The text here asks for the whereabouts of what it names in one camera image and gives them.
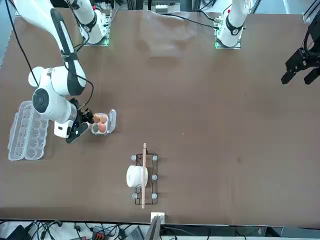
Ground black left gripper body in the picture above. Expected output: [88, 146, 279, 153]
[303, 17, 320, 67]

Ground black table cable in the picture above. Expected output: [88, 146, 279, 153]
[152, 12, 218, 30]

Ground white bowl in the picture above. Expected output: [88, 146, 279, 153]
[27, 66, 47, 89]

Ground black wire cup rack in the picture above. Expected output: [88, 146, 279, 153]
[131, 142, 160, 210]

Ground transparent twelve-slot egg tray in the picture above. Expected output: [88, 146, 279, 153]
[7, 100, 51, 162]

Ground aluminium camera post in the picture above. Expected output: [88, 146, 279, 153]
[150, 212, 166, 240]

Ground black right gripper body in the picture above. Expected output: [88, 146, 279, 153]
[69, 98, 87, 131]

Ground aluminium frame profile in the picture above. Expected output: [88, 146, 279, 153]
[301, 0, 320, 23]

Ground white four-slot egg tray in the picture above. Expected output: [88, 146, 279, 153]
[90, 108, 118, 136]

